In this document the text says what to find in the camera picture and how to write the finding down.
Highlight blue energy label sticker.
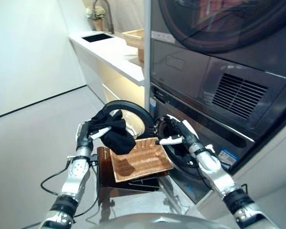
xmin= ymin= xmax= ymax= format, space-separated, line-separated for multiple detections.
xmin=218 ymin=147 xmax=237 ymax=169

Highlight brown glossy basket stand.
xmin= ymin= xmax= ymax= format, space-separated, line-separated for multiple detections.
xmin=96 ymin=146 xmax=170 ymax=207

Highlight dark grey washing machine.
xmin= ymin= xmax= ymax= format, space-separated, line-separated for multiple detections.
xmin=147 ymin=82 xmax=256 ymax=204

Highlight white flowers in pot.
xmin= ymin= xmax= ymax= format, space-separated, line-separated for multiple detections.
xmin=85 ymin=6 xmax=106 ymax=32

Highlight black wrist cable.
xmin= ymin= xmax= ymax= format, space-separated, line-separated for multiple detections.
xmin=40 ymin=162 xmax=101 ymax=216
xmin=197 ymin=164 xmax=220 ymax=194

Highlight wicker basket on counter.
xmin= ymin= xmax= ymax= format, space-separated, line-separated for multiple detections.
xmin=121 ymin=28 xmax=146 ymax=47

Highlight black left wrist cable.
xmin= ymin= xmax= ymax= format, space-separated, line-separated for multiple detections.
xmin=40 ymin=162 xmax=101 ymax=216

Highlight grey robot torso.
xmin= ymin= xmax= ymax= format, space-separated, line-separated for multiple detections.
xmin=92 ymin=211 xmax=232 ymax=229

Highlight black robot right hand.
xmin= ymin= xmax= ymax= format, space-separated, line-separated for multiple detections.
xmin=155 ymin=119 xmax=199 ymax=150

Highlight round glass washer door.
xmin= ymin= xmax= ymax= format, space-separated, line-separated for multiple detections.
xmin=102 ymin=100 xmax=154 ymax=142

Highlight dark grey stacked dryer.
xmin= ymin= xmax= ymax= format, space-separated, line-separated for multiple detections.
xmin=149 ymin=0 xmax=286 ymax=144

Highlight rectangular wicker laundry basket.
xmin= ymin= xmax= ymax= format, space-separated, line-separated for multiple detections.
xmin=109 ymin=137 xmax=175 ymax=183

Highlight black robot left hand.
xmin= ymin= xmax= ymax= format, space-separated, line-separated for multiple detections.
xmin=75 ymin=121 xmax=112 ymax=150

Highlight dark arched faucet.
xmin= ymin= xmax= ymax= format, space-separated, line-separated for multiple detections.
xmin=92 ymin=0 xmax=115 ymax=34

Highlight black garment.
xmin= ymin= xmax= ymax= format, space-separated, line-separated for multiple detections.
xmin=88 ymin=109 xmax=137 ymax=156

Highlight black counter sink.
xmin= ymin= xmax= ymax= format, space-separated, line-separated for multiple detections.
xmin=81 ymin=33 xmax=115 ymax=44

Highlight white counter cabinet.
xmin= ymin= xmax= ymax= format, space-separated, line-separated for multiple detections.
xmin=68 ymin=30 xmax=146 ymax=113

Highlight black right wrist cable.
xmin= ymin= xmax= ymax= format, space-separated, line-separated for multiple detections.
xmin=197 ymin=164 xmax=220 ymax=194

